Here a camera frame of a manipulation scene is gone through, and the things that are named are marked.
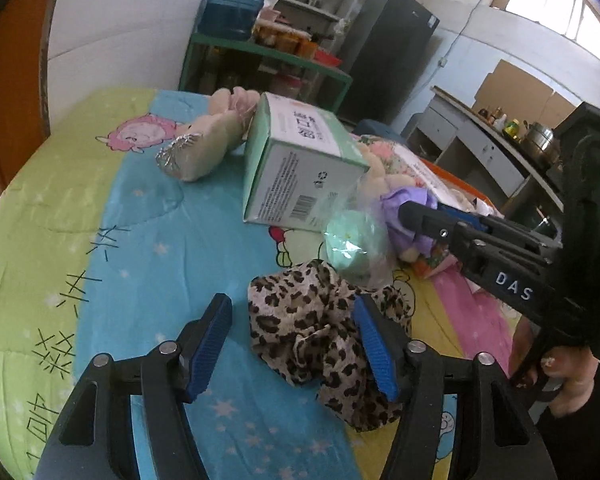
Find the person right hand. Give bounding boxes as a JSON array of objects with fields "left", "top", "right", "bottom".
[{"left": 508, "top": 318, "right": 598, "bottom": 418}]

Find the floral tissue pack large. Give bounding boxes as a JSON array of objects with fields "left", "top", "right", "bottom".
[{"left": 354, "top": 133, "right": 477, "bottom": 212}]

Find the colourful cartoon bed quilt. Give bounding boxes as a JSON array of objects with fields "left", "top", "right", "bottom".
[{"left": 0, "top": 86, "right": 522, "bottom": 480}]

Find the purple plush toy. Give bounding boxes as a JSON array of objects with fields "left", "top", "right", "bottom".
[{"left": 380, "top": 186, "right": 438, "bottom": 261}]

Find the black refrigerator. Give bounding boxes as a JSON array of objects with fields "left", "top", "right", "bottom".
[{"left": 339, "top": 0, "right": 439, "bottom": 124}]

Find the orange gold shallow box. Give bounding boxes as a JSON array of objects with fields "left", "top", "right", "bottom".
[{"left": 408, "top": 157, "right": 503, "bottom": 280}]

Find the red bowl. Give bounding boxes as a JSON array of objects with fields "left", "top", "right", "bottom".
[{"left": 313, "top": 49, "right": 342, "bottom": 68}]

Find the brown wooden door frame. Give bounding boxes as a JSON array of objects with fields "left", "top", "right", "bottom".
[{"left": 0, "top": 0, "right": 57, "bottom": 197}]

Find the green metal shelf table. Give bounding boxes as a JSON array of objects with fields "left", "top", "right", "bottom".
[{"left": 178, "top": 32, "right": 353, "bottom": 113}]

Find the blue water jug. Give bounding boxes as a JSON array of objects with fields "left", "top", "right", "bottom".
[{"left": 195, "top": 0, "right": 265, "bottom": 41}]

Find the mint green item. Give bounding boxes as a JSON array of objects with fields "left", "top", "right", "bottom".
[{"left": 324, "top": 203, "right": 394, "bottom": 288}]

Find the green white tissue box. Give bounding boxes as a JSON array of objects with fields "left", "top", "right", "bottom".
[{"left": 242, "top": 92, "right": 370, "bottom": 232}]

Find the leopard print cloth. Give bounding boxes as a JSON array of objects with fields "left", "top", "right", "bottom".
[{"left": 248, "top": 259, "right": 415, "bottom": 432}]

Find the steel steamer pot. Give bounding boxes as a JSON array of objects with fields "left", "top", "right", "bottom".
[{"left": 520, "top": 122, "right": 558, "bottom": 165}]

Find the blue plastic stool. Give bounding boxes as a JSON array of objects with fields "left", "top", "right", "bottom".
[{"left": 353, "top": 119, "right": 404, "bottom": 143}]

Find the pink plush bunny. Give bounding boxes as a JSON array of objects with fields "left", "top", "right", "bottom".
[{"left": 156, "top": 87, "right": 261, "bottom": 182}]

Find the grey kitchen counter cabinet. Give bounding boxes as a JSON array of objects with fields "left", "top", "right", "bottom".
[{"left": 402, "top": 87, "right": 564, "bottom": 217}]

